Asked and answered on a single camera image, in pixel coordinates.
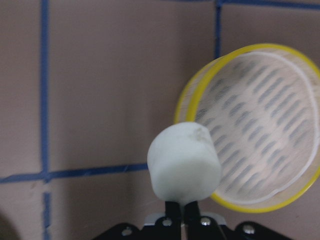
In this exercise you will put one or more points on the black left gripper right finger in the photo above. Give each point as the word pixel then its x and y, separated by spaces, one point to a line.
pixel 192 221

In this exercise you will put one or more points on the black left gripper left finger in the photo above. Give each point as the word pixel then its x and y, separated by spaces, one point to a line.
pixel 173 220

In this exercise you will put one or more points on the white steamed bun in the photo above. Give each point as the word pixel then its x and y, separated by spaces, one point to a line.
pixel 183 163

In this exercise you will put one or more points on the yellow steamer layer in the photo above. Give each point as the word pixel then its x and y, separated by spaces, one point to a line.
pixel 261 105

